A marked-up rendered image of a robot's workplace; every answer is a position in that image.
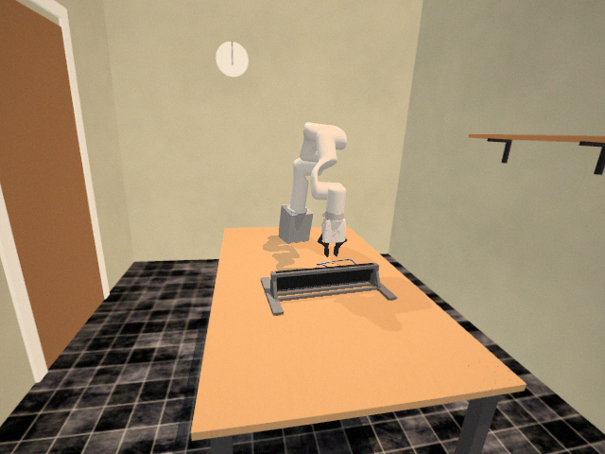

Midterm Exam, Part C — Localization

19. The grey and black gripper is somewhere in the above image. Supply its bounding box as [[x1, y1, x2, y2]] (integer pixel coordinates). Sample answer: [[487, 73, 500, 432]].
[[318, 218, 347, 257]]

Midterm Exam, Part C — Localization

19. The dark grey patch panel rack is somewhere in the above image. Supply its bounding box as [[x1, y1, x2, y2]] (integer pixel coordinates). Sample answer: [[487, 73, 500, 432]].
[[260, 263, 397, 316]]

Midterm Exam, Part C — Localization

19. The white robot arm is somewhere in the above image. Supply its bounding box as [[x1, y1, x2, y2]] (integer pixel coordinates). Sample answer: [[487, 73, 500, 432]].
[[287, 123, 347, 220]]

